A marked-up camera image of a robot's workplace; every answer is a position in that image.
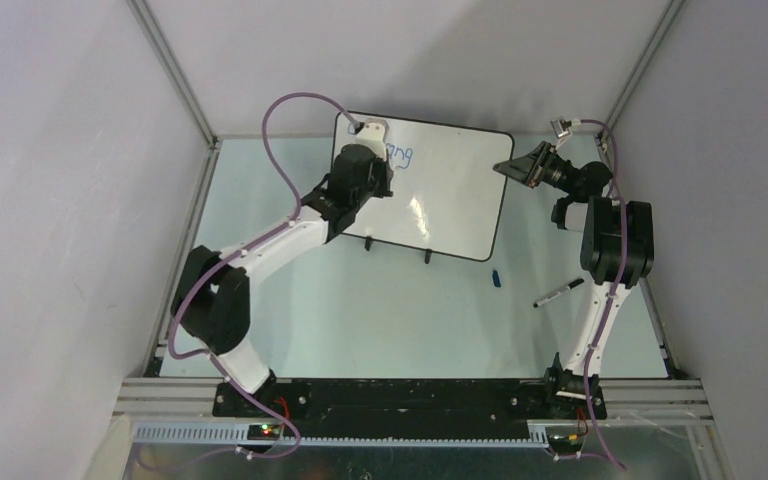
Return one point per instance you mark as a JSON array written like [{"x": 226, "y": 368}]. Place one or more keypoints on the white whiteboard black frame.
[{"x": 447, "y": 196}]

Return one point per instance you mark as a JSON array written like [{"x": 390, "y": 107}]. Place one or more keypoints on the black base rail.
[{"x": 404, "y": 408}]

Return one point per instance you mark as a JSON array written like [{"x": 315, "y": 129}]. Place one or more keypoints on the grey cable duct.
[{"x": 243, "y": 434}]

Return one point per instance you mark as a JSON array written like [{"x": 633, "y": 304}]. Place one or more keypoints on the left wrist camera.
[{"x": 371, "y": 133}]

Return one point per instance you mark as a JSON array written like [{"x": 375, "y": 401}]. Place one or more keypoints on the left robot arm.
[{"x": 212, "y": 301}]

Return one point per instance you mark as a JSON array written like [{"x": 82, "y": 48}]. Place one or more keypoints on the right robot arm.
[{"x": 617, "y": 251}]

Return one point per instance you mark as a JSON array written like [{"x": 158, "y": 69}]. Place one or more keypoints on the wire whiteboard stand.
[{"x": 370, "y": 244}]

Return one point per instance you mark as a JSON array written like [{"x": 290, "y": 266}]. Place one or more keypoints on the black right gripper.
[{"x": 527, "y": 168}]

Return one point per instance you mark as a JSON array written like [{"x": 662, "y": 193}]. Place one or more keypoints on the black marker pen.
[{"x": 557, "y": 292}]

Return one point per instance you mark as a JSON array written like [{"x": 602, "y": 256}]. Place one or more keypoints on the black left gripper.
[{"x": 387, "y": 175}]

